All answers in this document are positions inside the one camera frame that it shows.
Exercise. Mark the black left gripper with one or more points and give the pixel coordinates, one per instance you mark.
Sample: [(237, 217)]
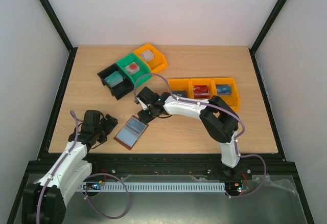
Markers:
[(109, 126)]

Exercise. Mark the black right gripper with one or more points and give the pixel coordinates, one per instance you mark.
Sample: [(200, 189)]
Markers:
[(144, 114)]

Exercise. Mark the brown leather card holder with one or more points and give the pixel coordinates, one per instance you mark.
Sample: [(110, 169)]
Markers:
[(131, 132)]

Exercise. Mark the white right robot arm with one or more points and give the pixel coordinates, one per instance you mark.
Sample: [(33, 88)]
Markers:
[(220, 121)]

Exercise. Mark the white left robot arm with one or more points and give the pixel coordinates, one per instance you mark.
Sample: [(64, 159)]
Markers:
[(45, 201)]

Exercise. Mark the grey VIP card stack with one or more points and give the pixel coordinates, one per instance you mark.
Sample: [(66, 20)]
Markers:
[(181, 93)]

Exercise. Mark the teal card stack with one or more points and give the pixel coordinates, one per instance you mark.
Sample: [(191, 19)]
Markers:
[(114, 79)]

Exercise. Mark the red white card stack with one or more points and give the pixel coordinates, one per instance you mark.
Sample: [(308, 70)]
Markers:
[(132, 68)]

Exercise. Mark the blue card stack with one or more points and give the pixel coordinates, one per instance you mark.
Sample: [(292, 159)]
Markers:
[(223, 90)]

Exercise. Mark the yellow bin near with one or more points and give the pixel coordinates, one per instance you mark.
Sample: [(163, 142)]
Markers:
[(181, 84)]

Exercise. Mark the green bin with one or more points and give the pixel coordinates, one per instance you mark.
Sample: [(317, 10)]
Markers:
[(143, 68)]

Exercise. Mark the black bin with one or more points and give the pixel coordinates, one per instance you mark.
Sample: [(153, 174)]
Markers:
[(123, 88)]

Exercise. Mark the yellow bin left group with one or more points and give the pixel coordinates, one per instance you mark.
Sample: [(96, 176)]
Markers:
[(158, 63)]

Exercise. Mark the yellow bin far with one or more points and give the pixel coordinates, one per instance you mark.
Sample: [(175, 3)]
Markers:
[(233, 100)]

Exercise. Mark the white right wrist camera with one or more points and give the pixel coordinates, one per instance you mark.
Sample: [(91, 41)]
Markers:
[(141, 103)]

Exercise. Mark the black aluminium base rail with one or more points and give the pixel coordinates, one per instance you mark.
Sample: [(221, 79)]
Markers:
[(157, 164)]

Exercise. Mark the white slotted cable duct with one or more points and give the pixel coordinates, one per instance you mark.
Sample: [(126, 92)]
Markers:
[(203, 187)]

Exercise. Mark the black frame post left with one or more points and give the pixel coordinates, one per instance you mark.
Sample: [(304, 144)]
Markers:
[(57, 24)]

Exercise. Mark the black frame post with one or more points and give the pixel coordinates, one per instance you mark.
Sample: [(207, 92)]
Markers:
[(267, 25), (57, 24)]

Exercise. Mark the black frame post right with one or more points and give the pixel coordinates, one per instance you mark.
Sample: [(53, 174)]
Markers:
[(267, 25)]

